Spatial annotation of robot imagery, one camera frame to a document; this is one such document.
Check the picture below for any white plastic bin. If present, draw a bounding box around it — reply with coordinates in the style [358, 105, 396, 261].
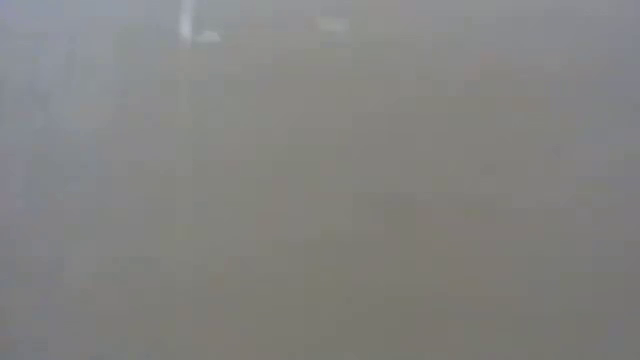
[0, 0, 640, 360]

